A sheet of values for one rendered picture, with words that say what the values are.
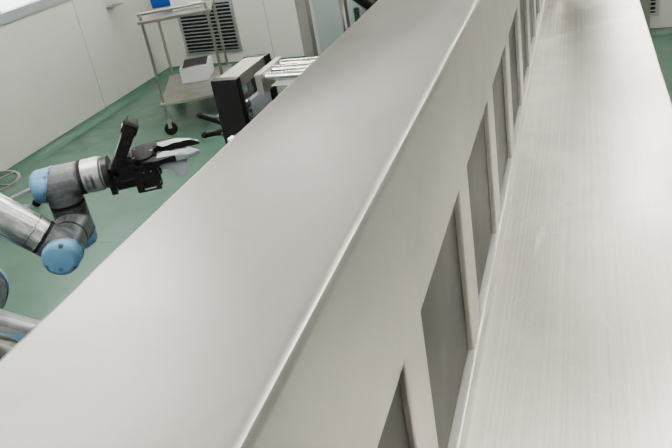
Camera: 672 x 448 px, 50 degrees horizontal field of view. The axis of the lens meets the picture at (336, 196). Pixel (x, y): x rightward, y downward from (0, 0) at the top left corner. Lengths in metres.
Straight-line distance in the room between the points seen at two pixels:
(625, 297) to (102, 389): 0.44
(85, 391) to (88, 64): 6.44
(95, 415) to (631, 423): 0.35
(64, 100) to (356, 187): 6.09
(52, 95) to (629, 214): 5.76
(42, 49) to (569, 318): 5.82
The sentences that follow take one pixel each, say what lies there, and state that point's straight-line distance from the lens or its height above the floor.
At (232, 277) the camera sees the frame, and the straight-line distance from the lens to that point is 0.21.
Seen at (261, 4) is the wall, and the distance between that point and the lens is 7.02.
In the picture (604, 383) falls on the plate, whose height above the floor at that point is 1.44.
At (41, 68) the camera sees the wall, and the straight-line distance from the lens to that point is 6.16.
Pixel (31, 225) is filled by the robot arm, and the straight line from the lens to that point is 1.55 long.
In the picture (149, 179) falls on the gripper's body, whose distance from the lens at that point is 1.61.
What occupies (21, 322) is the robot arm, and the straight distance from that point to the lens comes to 1.32.
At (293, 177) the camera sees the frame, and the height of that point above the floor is 1.65.
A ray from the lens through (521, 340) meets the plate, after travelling 0.52.
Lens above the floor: 1.76
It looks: 25 degrees down
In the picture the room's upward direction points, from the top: 10 degrees counter-clockwise
